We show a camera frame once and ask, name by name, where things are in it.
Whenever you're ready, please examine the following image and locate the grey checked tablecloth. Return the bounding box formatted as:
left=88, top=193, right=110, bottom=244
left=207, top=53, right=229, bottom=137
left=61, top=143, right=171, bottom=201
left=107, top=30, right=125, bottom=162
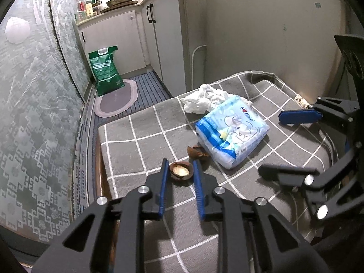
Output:
left=97, top=72, right=342, bottom=273

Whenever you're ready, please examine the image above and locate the silver refrigerator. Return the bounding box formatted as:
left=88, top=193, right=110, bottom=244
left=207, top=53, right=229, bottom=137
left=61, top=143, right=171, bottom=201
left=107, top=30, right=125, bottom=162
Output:
left=203, top=0, right=353, bottom=111

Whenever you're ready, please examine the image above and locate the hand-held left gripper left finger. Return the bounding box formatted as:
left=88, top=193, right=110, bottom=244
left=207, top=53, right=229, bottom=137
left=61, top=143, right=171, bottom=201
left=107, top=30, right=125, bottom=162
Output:
left=31, top=158, right=169, bottom=273

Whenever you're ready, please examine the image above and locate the striped blue floor runner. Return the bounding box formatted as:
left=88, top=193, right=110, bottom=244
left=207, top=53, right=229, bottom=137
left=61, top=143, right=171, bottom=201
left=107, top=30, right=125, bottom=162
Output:
left=82, top=71, right=174, bottom=177

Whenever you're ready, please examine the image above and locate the frosted patterned glass door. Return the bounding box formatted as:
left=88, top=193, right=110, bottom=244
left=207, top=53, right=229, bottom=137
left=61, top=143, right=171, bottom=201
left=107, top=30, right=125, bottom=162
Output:
left=0, top=0, right=87, bottom=245
left=48, top=0, right=92, bottom=100

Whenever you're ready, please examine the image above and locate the green rice bag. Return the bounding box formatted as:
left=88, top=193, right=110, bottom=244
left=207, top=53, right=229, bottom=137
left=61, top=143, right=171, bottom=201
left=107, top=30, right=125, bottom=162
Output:
left=88, top=45, right=126, bottom=97

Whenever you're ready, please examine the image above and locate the crumpled white tissue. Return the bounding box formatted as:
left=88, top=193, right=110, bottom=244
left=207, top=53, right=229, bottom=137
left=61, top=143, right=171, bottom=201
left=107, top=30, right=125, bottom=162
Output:
left=180, top=84, right=253, bottom=114

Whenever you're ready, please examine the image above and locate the brown nut shell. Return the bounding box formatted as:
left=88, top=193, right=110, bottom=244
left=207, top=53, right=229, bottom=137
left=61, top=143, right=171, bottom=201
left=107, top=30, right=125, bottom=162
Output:
left=169, top=161, right=195, bottom=181
left=187, top=145, right=210, bottom=159

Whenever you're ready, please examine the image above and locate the metal frying pan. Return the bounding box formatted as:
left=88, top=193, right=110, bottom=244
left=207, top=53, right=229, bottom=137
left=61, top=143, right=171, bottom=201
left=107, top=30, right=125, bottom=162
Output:
left=104, top=0, right=135, bottom=8

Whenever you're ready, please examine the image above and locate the row of condiment bottles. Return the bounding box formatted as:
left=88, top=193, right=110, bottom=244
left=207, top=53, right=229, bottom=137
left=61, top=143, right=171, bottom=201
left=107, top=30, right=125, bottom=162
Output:
left=75, top=0, right=104, bottom=20

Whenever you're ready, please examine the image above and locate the white power cable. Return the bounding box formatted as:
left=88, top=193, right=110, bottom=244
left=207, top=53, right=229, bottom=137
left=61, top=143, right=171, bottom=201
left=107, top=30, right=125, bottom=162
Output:
left=192, top=45, right=206, bottom=91

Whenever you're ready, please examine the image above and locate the white kitchen cabinet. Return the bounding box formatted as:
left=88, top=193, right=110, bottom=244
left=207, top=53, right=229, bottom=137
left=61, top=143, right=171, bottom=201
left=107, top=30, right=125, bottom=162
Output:
left=77, top=8, right=149, bottom=78
left=141, top=0, right=206, bottom=97

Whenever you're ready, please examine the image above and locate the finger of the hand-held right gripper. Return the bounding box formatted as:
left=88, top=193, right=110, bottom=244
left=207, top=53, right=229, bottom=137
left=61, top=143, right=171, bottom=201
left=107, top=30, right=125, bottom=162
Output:
left=258, top=163, right=323, bottom=190
left=278, top=97, right=361, bottom=133

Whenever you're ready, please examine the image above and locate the blue tissue packet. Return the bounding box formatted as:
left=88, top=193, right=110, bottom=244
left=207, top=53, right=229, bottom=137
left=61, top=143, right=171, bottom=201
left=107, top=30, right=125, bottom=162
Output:
left=195, top=96, right=270, bottom=169

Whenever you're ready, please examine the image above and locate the white paper sticker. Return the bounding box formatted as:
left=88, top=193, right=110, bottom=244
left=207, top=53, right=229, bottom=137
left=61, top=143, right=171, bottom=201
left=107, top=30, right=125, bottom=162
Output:
left=5, top=17, right=31, bottom=44

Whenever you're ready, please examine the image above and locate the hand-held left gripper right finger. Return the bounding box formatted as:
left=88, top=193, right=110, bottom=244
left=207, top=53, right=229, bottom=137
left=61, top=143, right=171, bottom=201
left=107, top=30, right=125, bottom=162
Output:
left=193, top=159, right=332, bottom=273

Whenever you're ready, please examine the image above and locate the oval grey floor mat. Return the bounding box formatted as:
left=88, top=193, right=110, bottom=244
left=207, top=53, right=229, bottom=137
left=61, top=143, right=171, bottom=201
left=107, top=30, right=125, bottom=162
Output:
left=94, top=79, right=140, bottom=118

